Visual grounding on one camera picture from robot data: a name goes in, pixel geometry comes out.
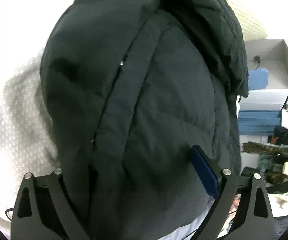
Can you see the dark wall socket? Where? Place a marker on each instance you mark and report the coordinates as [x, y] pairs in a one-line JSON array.
[[257, 60]]

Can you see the blue curtain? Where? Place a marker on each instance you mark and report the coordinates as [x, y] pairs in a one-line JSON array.
[[259, 122]]

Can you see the person's legs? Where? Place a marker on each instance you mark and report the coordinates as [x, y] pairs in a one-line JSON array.
[[181, 230]]

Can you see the black puffer jacket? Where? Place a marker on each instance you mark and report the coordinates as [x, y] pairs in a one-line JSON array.
[[139, 105]]

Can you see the pile of mixed clothes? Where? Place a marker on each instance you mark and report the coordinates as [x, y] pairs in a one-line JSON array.
[[276, 160]]

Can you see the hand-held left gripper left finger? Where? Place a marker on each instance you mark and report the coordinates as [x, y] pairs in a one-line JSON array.
[[59, 188]]

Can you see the blue padded board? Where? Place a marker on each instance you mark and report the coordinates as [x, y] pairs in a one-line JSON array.
[[258, 79]]

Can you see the light grey blanket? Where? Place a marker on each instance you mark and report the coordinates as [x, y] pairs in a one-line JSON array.
[[16, 120]]

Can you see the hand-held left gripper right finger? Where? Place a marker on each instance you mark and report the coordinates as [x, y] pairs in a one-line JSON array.
[[205, 172]]

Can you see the grey white wardrobe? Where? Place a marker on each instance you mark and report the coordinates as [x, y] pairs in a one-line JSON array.
[[269, 100]]

